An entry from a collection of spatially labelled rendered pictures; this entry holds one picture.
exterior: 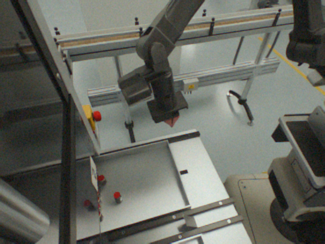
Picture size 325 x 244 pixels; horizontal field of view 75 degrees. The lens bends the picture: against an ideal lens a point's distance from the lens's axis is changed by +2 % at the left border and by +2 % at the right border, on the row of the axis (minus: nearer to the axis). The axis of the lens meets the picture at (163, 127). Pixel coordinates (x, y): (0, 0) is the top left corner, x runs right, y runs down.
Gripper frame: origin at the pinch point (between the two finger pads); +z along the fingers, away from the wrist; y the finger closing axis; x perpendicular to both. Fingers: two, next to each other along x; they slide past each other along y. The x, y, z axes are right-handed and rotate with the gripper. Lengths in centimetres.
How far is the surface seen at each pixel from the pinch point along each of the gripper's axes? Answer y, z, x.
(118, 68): 14, 32, -87
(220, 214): -5.4, 21.5, 23.4
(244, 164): -58, 119, -28
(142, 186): 15.6, 17.8, 7.6
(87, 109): 25.5, 0.6, -19.5
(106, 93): 29, 48, -86
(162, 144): 4.0, 17.9, -6.2
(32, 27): 19.9, -35.1, -2.8
